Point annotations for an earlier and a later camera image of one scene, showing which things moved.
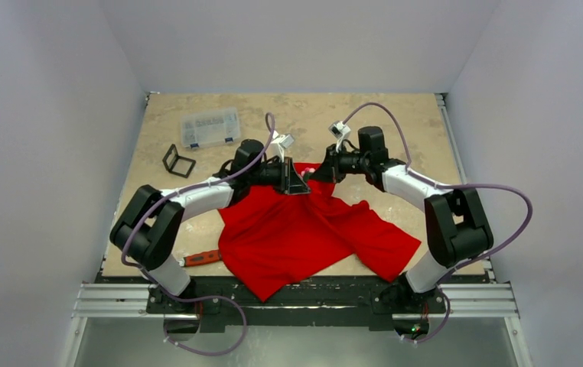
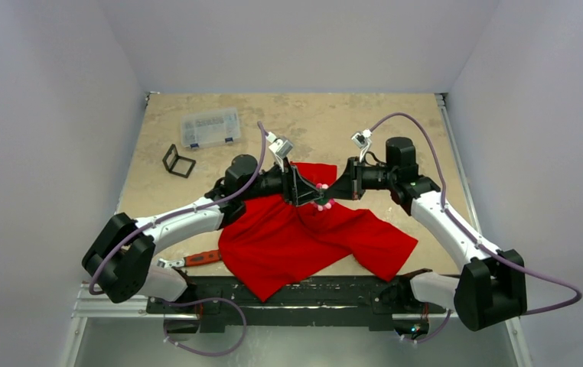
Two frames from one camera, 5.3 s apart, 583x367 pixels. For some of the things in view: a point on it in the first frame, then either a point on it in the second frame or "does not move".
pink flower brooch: (307, 170) -> (324, 202)
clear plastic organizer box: (210, 128) does not move
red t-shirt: (271, 240) does not move
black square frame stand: (177, 157) does not move
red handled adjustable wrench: (208, 257) does not move
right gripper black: (333, 165) -> (351, 177)
